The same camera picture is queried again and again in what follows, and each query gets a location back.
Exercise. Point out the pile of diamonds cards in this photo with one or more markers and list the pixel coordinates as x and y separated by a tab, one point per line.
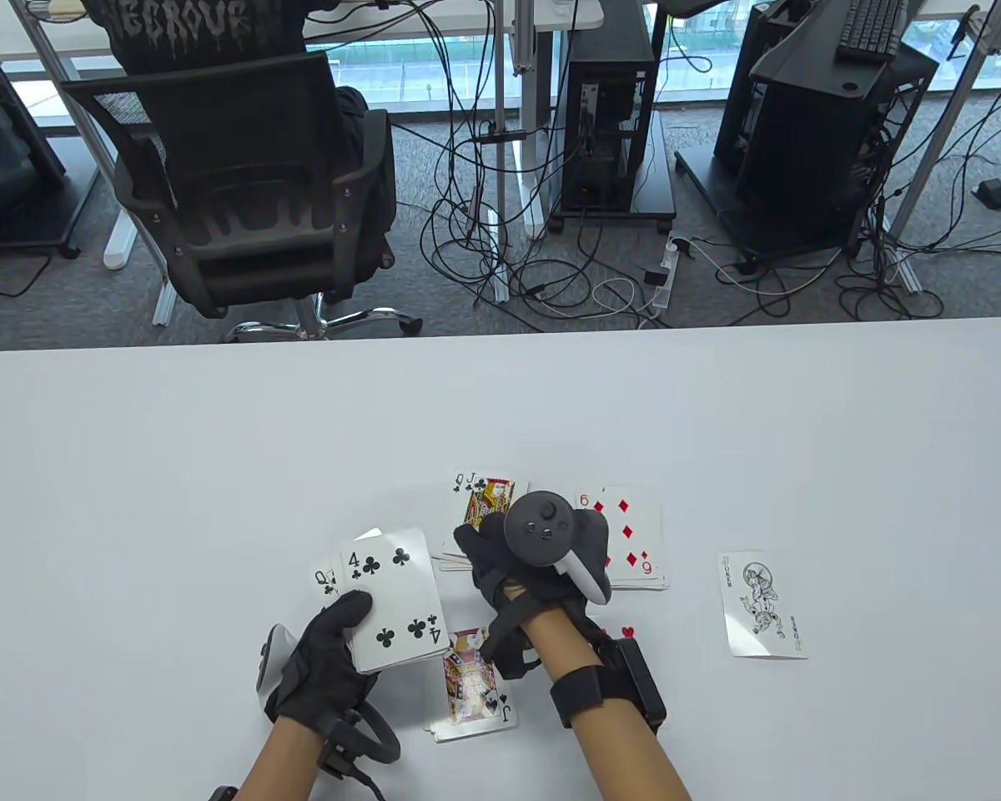
634	534

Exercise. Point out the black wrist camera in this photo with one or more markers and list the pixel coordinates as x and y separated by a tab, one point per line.
335	753
509	651

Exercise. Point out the black power adapter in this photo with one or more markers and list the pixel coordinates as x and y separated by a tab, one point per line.
656	276

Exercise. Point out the white power strip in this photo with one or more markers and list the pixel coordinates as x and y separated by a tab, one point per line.
666	292

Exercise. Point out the grey left hand controller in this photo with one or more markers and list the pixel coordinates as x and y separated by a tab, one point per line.
269	655

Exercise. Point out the black left forearm sensor unit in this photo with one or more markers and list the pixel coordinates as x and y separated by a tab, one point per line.
222	793

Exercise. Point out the person's left hand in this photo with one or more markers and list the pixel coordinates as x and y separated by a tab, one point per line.
321	680

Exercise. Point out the black equipment stand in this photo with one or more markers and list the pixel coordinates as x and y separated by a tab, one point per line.
801	167

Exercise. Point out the black foot pedal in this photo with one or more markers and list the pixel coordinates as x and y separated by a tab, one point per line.
991	192

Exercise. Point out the black mesh office chair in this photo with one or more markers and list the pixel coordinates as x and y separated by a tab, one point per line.
242	250

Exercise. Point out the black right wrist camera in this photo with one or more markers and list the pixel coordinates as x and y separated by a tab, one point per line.
509	651

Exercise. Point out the person's right hand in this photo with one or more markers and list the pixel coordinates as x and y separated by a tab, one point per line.
492	567

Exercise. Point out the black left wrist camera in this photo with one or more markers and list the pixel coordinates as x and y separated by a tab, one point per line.
335	753

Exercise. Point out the person's right forearm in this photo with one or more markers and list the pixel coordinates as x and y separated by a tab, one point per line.
626	751

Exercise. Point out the black computer tower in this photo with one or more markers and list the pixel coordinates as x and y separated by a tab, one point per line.
609	50

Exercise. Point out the black tower cart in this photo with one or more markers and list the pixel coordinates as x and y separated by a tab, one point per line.
655	183

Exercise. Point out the joker playing card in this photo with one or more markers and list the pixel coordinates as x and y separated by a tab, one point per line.
763	605

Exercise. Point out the black rolling cabinet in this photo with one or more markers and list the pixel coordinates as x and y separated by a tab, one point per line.
8	167

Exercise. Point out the black keyboard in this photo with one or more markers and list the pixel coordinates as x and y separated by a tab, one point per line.
872	29

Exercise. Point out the person's left forearm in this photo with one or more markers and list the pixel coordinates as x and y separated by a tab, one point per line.
277	766

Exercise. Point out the pile of hearts cards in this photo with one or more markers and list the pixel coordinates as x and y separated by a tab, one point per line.
627	632

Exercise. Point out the aluminium desk frame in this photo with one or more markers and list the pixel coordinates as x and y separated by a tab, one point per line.
934	142

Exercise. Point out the pile of spades cards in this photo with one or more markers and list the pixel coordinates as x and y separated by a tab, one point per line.
471	701

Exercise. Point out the black right forearm battery pack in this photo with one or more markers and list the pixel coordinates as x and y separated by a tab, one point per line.
638	684

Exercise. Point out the pile of clubs cards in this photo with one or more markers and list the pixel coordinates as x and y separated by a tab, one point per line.
484	496

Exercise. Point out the grey right hand controller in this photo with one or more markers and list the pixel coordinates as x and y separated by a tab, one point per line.
542	526

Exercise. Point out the deck of playing cards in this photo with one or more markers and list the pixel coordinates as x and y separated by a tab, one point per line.
400	592

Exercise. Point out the grey hand controller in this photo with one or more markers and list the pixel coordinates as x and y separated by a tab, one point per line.
269	655
542	526

